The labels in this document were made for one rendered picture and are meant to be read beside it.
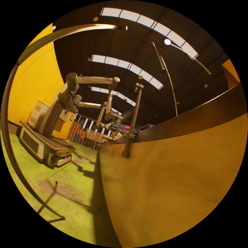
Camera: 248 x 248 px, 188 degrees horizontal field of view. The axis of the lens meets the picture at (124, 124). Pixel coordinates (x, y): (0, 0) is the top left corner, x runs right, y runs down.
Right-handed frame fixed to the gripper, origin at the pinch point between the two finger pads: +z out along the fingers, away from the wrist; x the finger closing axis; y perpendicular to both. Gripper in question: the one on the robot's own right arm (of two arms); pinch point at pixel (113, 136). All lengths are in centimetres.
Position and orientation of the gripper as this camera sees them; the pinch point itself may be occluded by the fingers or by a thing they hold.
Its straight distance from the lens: 124.3
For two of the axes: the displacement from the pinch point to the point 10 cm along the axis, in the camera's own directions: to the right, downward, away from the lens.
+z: -2.6, 9.0, -3.5
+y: 3.2, -2.7, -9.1
